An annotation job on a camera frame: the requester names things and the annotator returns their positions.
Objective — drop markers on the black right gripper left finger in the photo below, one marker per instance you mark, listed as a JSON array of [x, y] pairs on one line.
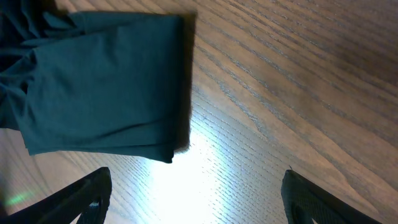
[[86, 200]]

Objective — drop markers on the black leggings with orange waistband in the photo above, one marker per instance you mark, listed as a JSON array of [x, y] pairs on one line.
[[92, 81]]

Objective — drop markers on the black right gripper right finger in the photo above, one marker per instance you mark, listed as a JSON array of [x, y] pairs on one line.
[[306, 203]]

